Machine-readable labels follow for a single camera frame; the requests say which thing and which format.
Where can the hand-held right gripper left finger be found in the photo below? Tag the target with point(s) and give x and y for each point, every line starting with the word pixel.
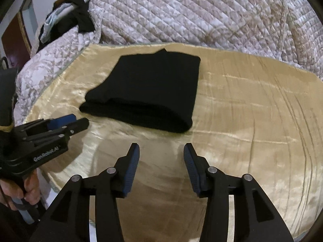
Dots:
pixel 131 167

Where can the black hanging garment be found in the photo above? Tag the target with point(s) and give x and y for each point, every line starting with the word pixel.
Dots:
pixel 84 17

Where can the black pants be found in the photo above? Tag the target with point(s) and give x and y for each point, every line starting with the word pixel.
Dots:
pixel 151 90

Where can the quilted floral bedspread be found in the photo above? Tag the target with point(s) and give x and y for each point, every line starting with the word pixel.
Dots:
pixel 189 12

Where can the person's left hand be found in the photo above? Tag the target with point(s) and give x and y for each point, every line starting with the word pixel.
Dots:
pixel 31 189

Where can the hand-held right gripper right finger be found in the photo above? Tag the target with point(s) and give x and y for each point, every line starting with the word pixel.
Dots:
pixel 191 167

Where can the brown wooden door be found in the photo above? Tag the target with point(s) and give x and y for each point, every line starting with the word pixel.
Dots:
pixel 15 37

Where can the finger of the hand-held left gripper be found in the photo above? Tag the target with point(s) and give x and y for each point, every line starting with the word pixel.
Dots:
pixel 75 127
pixel 60 122

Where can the pale patterned cloth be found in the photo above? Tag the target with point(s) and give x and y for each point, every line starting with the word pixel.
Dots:
pixel 49 27

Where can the beige satin blanket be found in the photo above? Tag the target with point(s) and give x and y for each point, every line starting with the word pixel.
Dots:
pixel 252 131

